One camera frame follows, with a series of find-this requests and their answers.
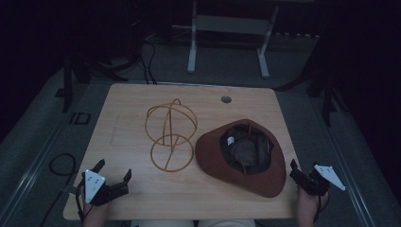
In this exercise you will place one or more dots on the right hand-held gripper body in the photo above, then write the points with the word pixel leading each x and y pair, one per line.
pixel 310 186

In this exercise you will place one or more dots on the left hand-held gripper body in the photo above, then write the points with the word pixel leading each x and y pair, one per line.
pixel 110 190

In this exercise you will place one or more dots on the brown felt hat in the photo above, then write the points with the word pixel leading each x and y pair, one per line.
pixel 208 157

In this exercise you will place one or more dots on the person's right hand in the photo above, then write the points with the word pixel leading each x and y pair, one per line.
pixel 305 208

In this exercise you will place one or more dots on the person's left hand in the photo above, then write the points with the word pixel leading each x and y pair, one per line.
pixel 94 216

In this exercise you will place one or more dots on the black metal stand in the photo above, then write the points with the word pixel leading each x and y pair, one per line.
pixel 67 85
pixel 327 104

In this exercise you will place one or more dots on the grey round table grommet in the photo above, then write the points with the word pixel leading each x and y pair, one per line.
pixel 226 99

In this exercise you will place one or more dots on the white metal desk frame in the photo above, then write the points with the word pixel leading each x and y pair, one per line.
pixel 230 25

